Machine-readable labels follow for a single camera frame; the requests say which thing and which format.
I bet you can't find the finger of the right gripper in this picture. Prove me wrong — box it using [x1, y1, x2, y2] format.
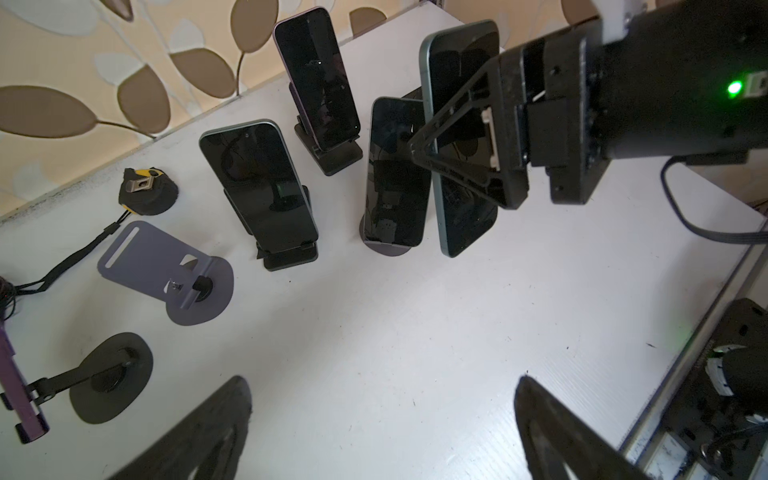
[408, 56, 529, 210]

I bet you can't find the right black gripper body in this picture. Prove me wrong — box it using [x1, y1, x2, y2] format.
[497, 18, 609, 205]

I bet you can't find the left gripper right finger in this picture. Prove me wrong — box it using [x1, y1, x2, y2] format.
[514, 376, 646, 479]

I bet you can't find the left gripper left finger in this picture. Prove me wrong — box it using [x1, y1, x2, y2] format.
[112, 376, 252, 479]

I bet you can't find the black phone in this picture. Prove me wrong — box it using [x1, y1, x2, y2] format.
[198, 119, 319, 253]
[363, 88, 432, 249]
[419, 20, 499, 258]
[273, 7, 360, 151]

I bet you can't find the purple round phone stand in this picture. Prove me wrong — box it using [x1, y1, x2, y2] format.
[97, 221, 234, 326]

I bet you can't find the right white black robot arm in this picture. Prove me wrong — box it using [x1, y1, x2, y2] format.
[409, 1, 767, 209]

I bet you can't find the black round stand far left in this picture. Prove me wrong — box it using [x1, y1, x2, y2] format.
[28, 332, 154, 425]

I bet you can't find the black rear phone stand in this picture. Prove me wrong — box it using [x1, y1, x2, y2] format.
[289, 82, 363, 176]

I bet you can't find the black folding phone stand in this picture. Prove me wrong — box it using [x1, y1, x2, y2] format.
[224, 191, 318, 272]

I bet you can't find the grey round stand right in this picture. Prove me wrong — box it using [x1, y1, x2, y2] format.
[359, 217, 411, 257]

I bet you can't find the black phone on folding stand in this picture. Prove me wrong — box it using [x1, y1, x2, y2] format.
[198, 119, 319, 253]

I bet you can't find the black yellow round connector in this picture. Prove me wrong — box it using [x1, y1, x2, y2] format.
[118, 168, 179, 216]

